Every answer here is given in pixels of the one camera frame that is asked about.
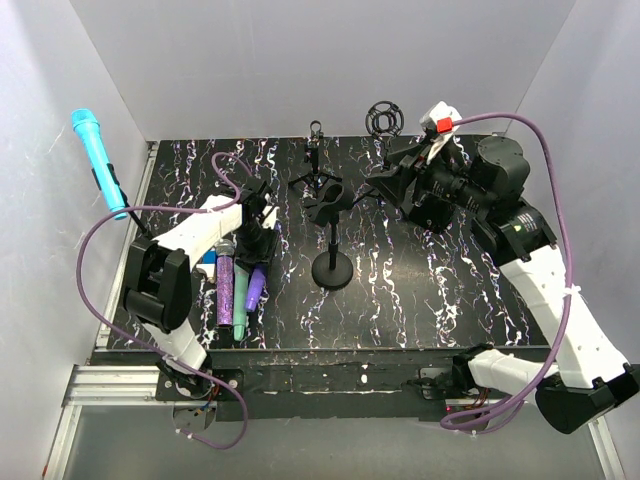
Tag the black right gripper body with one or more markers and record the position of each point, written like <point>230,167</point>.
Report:
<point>412,172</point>

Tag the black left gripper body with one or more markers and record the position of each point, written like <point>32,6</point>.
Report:
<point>256,244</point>

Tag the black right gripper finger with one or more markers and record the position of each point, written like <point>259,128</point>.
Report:
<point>394,157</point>
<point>389,184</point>

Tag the purple glitter microphone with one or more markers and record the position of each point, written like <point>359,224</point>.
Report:
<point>225,251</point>

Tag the purple toy microphone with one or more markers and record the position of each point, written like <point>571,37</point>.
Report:
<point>256,285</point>

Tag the mint green toy microphone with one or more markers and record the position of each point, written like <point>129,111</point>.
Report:
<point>240,315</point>

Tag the black shock mount tripod stand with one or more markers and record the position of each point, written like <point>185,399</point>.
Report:
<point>384,121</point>

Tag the black round base stand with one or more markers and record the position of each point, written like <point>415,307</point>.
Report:
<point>138,222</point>
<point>331,270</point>

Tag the black slim tripod stand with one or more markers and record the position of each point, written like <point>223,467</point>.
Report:
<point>316,178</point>

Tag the cyan toy microphone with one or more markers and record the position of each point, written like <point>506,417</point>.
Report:
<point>87,128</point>

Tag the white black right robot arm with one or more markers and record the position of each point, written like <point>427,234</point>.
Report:
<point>484,175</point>

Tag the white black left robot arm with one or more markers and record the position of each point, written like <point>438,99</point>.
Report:
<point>157,285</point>

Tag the blue white toy block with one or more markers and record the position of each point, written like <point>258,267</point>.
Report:
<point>207,265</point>

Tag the black angled box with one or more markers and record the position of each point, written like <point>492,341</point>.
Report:
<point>431,213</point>

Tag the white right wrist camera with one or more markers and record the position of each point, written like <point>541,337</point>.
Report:
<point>438,126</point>

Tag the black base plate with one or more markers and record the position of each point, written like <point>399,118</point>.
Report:
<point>325,383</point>

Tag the aluminium rail frame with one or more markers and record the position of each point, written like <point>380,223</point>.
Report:
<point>113,427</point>

